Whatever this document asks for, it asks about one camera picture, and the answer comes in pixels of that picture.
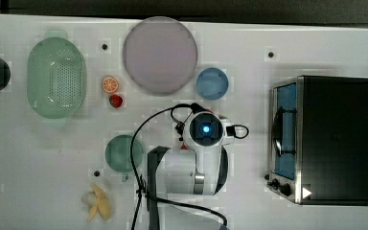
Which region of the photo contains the green oval colander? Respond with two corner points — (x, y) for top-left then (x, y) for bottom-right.
(27, 30), (87, 124)

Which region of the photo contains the green cup with handle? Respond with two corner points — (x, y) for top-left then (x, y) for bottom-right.
(104, 135), (144, 182)

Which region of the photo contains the peeled banana toy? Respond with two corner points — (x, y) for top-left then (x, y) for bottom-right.
(81, 183), (112, 222)

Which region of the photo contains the grey round plate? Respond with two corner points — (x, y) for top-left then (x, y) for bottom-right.
(123, 16), (197, 95)

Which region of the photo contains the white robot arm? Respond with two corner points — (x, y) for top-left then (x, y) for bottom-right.
(147, 111), (234, 230)

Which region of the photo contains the black toaster oven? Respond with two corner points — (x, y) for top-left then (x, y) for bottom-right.
(264, 76), (368, 206)

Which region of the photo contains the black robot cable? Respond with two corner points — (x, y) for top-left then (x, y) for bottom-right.
(129, 102), (250, 230)

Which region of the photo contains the blue bowl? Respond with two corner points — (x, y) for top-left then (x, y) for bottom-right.
(195, 68), (229, 101)

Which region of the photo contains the red strawberry toy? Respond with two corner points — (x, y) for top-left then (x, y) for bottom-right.
(109, 94), (124, 108)

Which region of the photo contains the orange slice toy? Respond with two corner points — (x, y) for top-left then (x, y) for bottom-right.
(102, 77), (119, 94)

